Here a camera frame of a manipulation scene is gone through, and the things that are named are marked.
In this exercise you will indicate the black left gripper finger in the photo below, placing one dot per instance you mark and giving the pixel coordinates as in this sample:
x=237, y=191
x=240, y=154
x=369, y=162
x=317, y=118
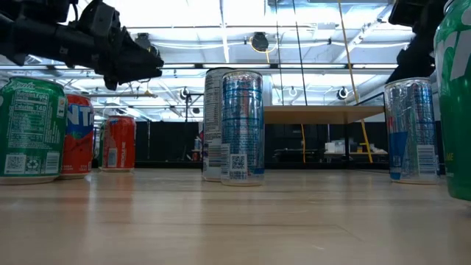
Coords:
x=136, y=76
x=138, y=57

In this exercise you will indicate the orange Fanta soda can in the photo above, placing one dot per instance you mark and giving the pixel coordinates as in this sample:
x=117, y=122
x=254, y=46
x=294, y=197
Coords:
x=119, y=143
x=79, y=140

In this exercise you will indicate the white Celsius drink can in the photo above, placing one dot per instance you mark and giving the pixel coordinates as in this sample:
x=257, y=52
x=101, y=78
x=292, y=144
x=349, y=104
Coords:
x=211, y=121

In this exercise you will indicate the blue silver Red Bull can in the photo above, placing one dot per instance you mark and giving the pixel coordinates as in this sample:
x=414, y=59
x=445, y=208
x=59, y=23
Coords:
x=412, y=129
x=243, y=125

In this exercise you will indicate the green Sprite soda can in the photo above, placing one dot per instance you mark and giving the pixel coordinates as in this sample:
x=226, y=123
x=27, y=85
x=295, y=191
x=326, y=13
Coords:
x=29, y=129
x=456, y=110

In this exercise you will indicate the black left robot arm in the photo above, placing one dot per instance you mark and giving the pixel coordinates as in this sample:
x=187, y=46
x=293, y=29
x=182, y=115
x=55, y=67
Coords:
x=37, y=37

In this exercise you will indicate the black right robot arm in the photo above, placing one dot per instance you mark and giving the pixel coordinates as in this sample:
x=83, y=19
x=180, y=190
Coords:
x=416, y=62

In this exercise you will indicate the wooden shelf black metal legs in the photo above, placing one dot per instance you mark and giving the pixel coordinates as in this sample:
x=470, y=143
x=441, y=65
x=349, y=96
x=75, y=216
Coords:
x=312, y=115

